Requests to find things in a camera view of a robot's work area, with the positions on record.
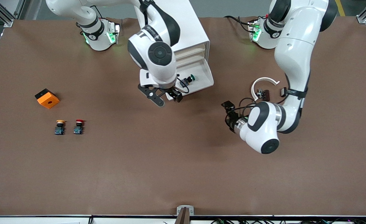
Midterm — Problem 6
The small brown component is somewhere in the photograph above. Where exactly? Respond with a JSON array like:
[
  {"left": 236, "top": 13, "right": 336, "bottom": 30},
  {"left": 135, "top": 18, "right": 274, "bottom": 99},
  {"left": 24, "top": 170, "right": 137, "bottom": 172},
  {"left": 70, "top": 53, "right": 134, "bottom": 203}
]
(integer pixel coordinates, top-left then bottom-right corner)
[{"left": 256, "top": 89, "right": 270, "bottom": 102}]

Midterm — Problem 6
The white curved plastic part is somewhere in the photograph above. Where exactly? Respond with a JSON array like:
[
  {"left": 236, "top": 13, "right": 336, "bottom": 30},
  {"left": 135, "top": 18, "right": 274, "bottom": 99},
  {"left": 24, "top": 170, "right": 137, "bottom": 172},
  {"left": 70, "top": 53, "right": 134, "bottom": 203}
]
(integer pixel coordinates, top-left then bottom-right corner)
[{"left": 251, "top": 77, "right": 280, "bottom": 102}]

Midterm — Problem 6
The red push button switch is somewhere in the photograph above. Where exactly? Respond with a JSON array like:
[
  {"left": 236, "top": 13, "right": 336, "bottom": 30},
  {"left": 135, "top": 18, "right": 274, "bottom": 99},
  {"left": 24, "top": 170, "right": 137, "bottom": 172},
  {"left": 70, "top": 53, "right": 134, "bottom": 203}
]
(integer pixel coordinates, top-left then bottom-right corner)
[{"left": 73, "top": 119, "right": 85, "bottom": 135}]

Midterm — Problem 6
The dark wedge post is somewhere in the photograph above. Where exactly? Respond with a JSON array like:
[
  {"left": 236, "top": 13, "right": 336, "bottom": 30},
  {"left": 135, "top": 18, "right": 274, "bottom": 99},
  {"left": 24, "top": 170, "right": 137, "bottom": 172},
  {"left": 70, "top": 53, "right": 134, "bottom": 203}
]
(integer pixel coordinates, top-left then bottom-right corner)
[{"left": 174, "top": 208, "right": 191, "bottom": 224}]

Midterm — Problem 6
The yellow push button switch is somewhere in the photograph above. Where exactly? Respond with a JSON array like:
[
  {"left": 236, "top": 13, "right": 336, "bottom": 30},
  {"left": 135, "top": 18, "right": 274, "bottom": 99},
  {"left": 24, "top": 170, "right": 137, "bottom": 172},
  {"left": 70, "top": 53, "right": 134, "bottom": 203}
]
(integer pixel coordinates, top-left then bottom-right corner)
[{"left": 54, "top": 119, "right": 66, "bottom": 135}]

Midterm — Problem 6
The table edge rail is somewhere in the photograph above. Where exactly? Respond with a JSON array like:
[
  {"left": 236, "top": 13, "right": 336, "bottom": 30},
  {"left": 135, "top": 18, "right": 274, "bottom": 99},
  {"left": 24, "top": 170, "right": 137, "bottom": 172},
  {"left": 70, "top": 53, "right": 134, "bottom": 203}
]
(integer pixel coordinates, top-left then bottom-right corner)
[{"left": 0, "top": 214, "right": 366, "bottom": 224}]

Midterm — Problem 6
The black base cable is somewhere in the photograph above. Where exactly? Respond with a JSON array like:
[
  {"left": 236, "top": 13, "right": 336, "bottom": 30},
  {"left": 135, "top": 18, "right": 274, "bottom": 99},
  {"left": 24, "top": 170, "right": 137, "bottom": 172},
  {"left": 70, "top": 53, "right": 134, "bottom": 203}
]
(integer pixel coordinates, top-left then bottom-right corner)
[{"left": 224, "top": 16, "right": 252, "bottom": 33}]

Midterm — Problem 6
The orange box with black base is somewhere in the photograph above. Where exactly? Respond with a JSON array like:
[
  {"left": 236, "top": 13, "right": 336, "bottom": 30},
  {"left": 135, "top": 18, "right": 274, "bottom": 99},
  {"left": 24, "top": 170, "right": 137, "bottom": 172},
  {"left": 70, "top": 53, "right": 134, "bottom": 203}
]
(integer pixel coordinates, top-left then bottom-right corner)
[{"left": 35, "top": 88, "right": 60, "bottom": 109}]

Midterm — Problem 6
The grey metal bracket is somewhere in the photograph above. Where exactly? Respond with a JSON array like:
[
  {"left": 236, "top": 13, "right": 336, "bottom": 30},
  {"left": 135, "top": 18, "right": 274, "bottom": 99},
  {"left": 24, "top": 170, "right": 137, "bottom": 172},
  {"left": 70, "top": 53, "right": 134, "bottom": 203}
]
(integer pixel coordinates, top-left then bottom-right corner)
[{"left": 176, "top": 205, "right": 194, "bottom": 216}]

